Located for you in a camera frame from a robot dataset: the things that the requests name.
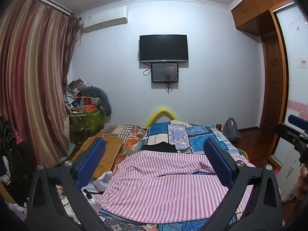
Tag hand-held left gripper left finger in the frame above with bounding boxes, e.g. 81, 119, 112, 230
27, 137, 113, 231

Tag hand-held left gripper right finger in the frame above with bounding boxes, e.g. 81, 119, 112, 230
200, 137, 283, 231

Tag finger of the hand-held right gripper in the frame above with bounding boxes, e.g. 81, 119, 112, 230
288, 114, 308, 128
274, 123, 308, 151

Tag pink striped pants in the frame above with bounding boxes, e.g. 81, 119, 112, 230
97, 150, 257, 223

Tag person's right hand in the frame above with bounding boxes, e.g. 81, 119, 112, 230
298, 164, 308, 200

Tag wooden folding table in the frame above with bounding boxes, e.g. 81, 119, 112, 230
72, 136, 124, 179

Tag green orange fleece blanket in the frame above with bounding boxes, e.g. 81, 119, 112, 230
234, 149, 248, 162

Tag white crumpled cloth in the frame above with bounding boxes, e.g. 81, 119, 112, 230
82, 171, 113, 196

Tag grey backpack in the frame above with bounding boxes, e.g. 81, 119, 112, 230
223, 117, 242, 141

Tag orange striped quilt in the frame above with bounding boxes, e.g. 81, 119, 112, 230
96, 125, 147, 158

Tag blue patchwork printed blanket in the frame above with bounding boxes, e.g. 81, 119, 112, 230
96, 120, 248, 231

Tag brown wooden door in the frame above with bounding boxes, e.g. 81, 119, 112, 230
259, 32, 282, 131

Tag black garment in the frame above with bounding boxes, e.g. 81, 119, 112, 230
141, 142, 178, 153

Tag yellow curved cushion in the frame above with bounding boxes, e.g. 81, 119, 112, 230
146, 107, 178, 128

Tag white sliding wardrobe door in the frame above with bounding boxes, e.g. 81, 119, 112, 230
269, 3, 308, 172

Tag dark hanging clothes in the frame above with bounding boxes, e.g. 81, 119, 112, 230
0, 115, 34, 205

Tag striped brown curtain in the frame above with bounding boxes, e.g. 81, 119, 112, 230
0, 0, 80, 170

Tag small black monitor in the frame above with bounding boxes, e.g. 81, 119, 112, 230
151, 63, 179, 83

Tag wooden overhead cabinet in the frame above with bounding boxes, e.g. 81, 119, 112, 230
230, 0, 294, 37

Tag white air conditioner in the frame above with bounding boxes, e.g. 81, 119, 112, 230
79, 6, 128, 33

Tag black television cable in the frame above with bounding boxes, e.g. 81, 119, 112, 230
137, 50, 152, 76

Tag black wall television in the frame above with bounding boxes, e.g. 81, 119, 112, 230
139, 34, 189, 63

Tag curtain rail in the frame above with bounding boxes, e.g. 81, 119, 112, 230
19, 0, 78, 17

